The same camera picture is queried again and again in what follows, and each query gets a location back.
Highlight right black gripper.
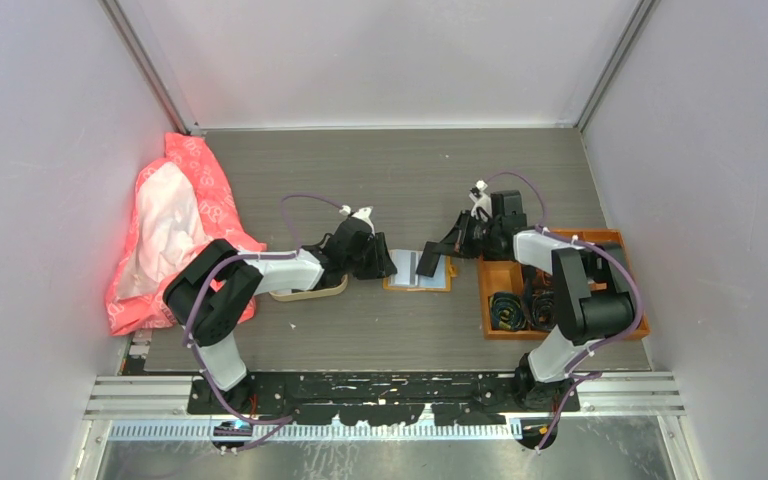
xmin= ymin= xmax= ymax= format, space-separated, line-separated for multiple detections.
xmin=433 ymin=210 xmax=501 ymax=260

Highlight orange leather card holder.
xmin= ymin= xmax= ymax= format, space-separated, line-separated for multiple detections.
xmin=383 ymin=248 xmax=458 ymax=293

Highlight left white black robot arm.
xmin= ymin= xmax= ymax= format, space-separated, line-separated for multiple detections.
xmin=162 ymin=217 xmax=397 ymax=413

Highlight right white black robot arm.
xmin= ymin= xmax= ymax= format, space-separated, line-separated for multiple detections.
xmin=413 ymin=187 xmax=643 ymax=411

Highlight beige oval card tray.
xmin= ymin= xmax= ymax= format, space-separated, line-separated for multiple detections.
xmin=269 ymin=275 xmax=349 ymax=302

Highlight rolled dark belt left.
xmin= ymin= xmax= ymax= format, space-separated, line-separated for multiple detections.
xmin=489 ymin=291 xmax=527 ymax=332

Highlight rolled dark belt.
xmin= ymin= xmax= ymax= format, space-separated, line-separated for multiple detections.
xmin=489 ymin=291 xmax=527 ymax=332
xmin=522 ymin=266 xmax=556 ymax=332

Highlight orange wooden compartment tray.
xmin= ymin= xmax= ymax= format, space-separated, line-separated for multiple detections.
xmin=477 ymin=229 xmax=650 ymax=345

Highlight rolled dark belt right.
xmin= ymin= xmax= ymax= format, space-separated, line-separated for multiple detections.
xmin=522 ymin=266 xmax=556 ymax=332

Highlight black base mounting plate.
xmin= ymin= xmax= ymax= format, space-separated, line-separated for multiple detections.
xmin=186 ymin=369 xmax=580 ymax=448

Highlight pink white crumpled cloth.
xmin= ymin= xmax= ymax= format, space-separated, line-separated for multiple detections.
xmin=104 ymin=132 xmax=266 ymax=336

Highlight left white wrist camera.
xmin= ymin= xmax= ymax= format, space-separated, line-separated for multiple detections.
xmin=338 ymin=205 xmax=376 ymax=234

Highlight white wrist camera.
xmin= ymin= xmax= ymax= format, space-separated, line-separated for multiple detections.
xmin=469 ymin=179 xmax=493 ymax=222
xmin=338 ymin=205 xmax=376 ymax=234

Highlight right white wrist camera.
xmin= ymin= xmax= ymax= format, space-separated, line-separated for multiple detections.
xmin=469 ymin=179 xmax=493 ymax=222

